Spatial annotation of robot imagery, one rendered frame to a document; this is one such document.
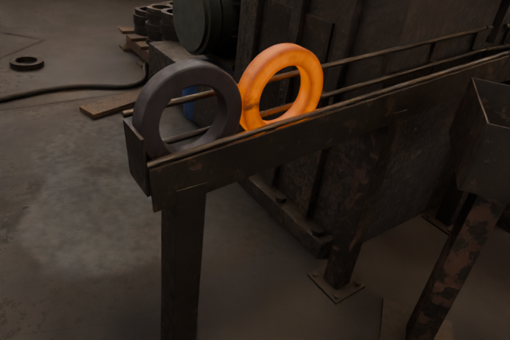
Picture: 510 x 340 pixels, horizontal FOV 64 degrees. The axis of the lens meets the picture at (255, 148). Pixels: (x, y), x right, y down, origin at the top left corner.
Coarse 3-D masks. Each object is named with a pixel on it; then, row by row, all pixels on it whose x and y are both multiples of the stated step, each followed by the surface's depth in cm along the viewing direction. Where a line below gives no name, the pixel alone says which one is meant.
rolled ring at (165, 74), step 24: (168, 72) 61; (192, 72) 62; (216, 72) 64; (144, 96) 61; (168, 96) 61; (216, 96) 70; (240, 96) 70; (144, 120) 61; (216, 120) 72; (240, 120) 72; (168, 144) 69; (192, 144) 72
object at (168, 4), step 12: (144, 12) 273; (156, 12) 255; (168, 12) 245; (144, 24) 278; (156, 24) 258; (168, 24) 238; (132, 36) 277; (144, 36) 280; (156, 36) 261; (168, 36) 243; (132, 48) 291; (144, 48) 263; (144, 60) 275
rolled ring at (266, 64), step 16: (272, 48) 71; (288, 48) 71; (256, 64) 70; (272, 64) 70; (288, 64) 72; (304, 64) 74; (240, 80) 71; (256, 80) 70; (304, 80) 79; (320, 80) 79; (256, 96) 71; (304, 96) 80; (256, 112) 73; (288, 112) 82; (304, 112) 81
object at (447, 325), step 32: (480, 96) 91; (480, 128) 72; (480, 160) 72; (480, 192) 74; (480, 224) 90; (448, 256) 97; (448, 288) 101; (384, 320) 118; (416, 320) 109; (448, 320) 121
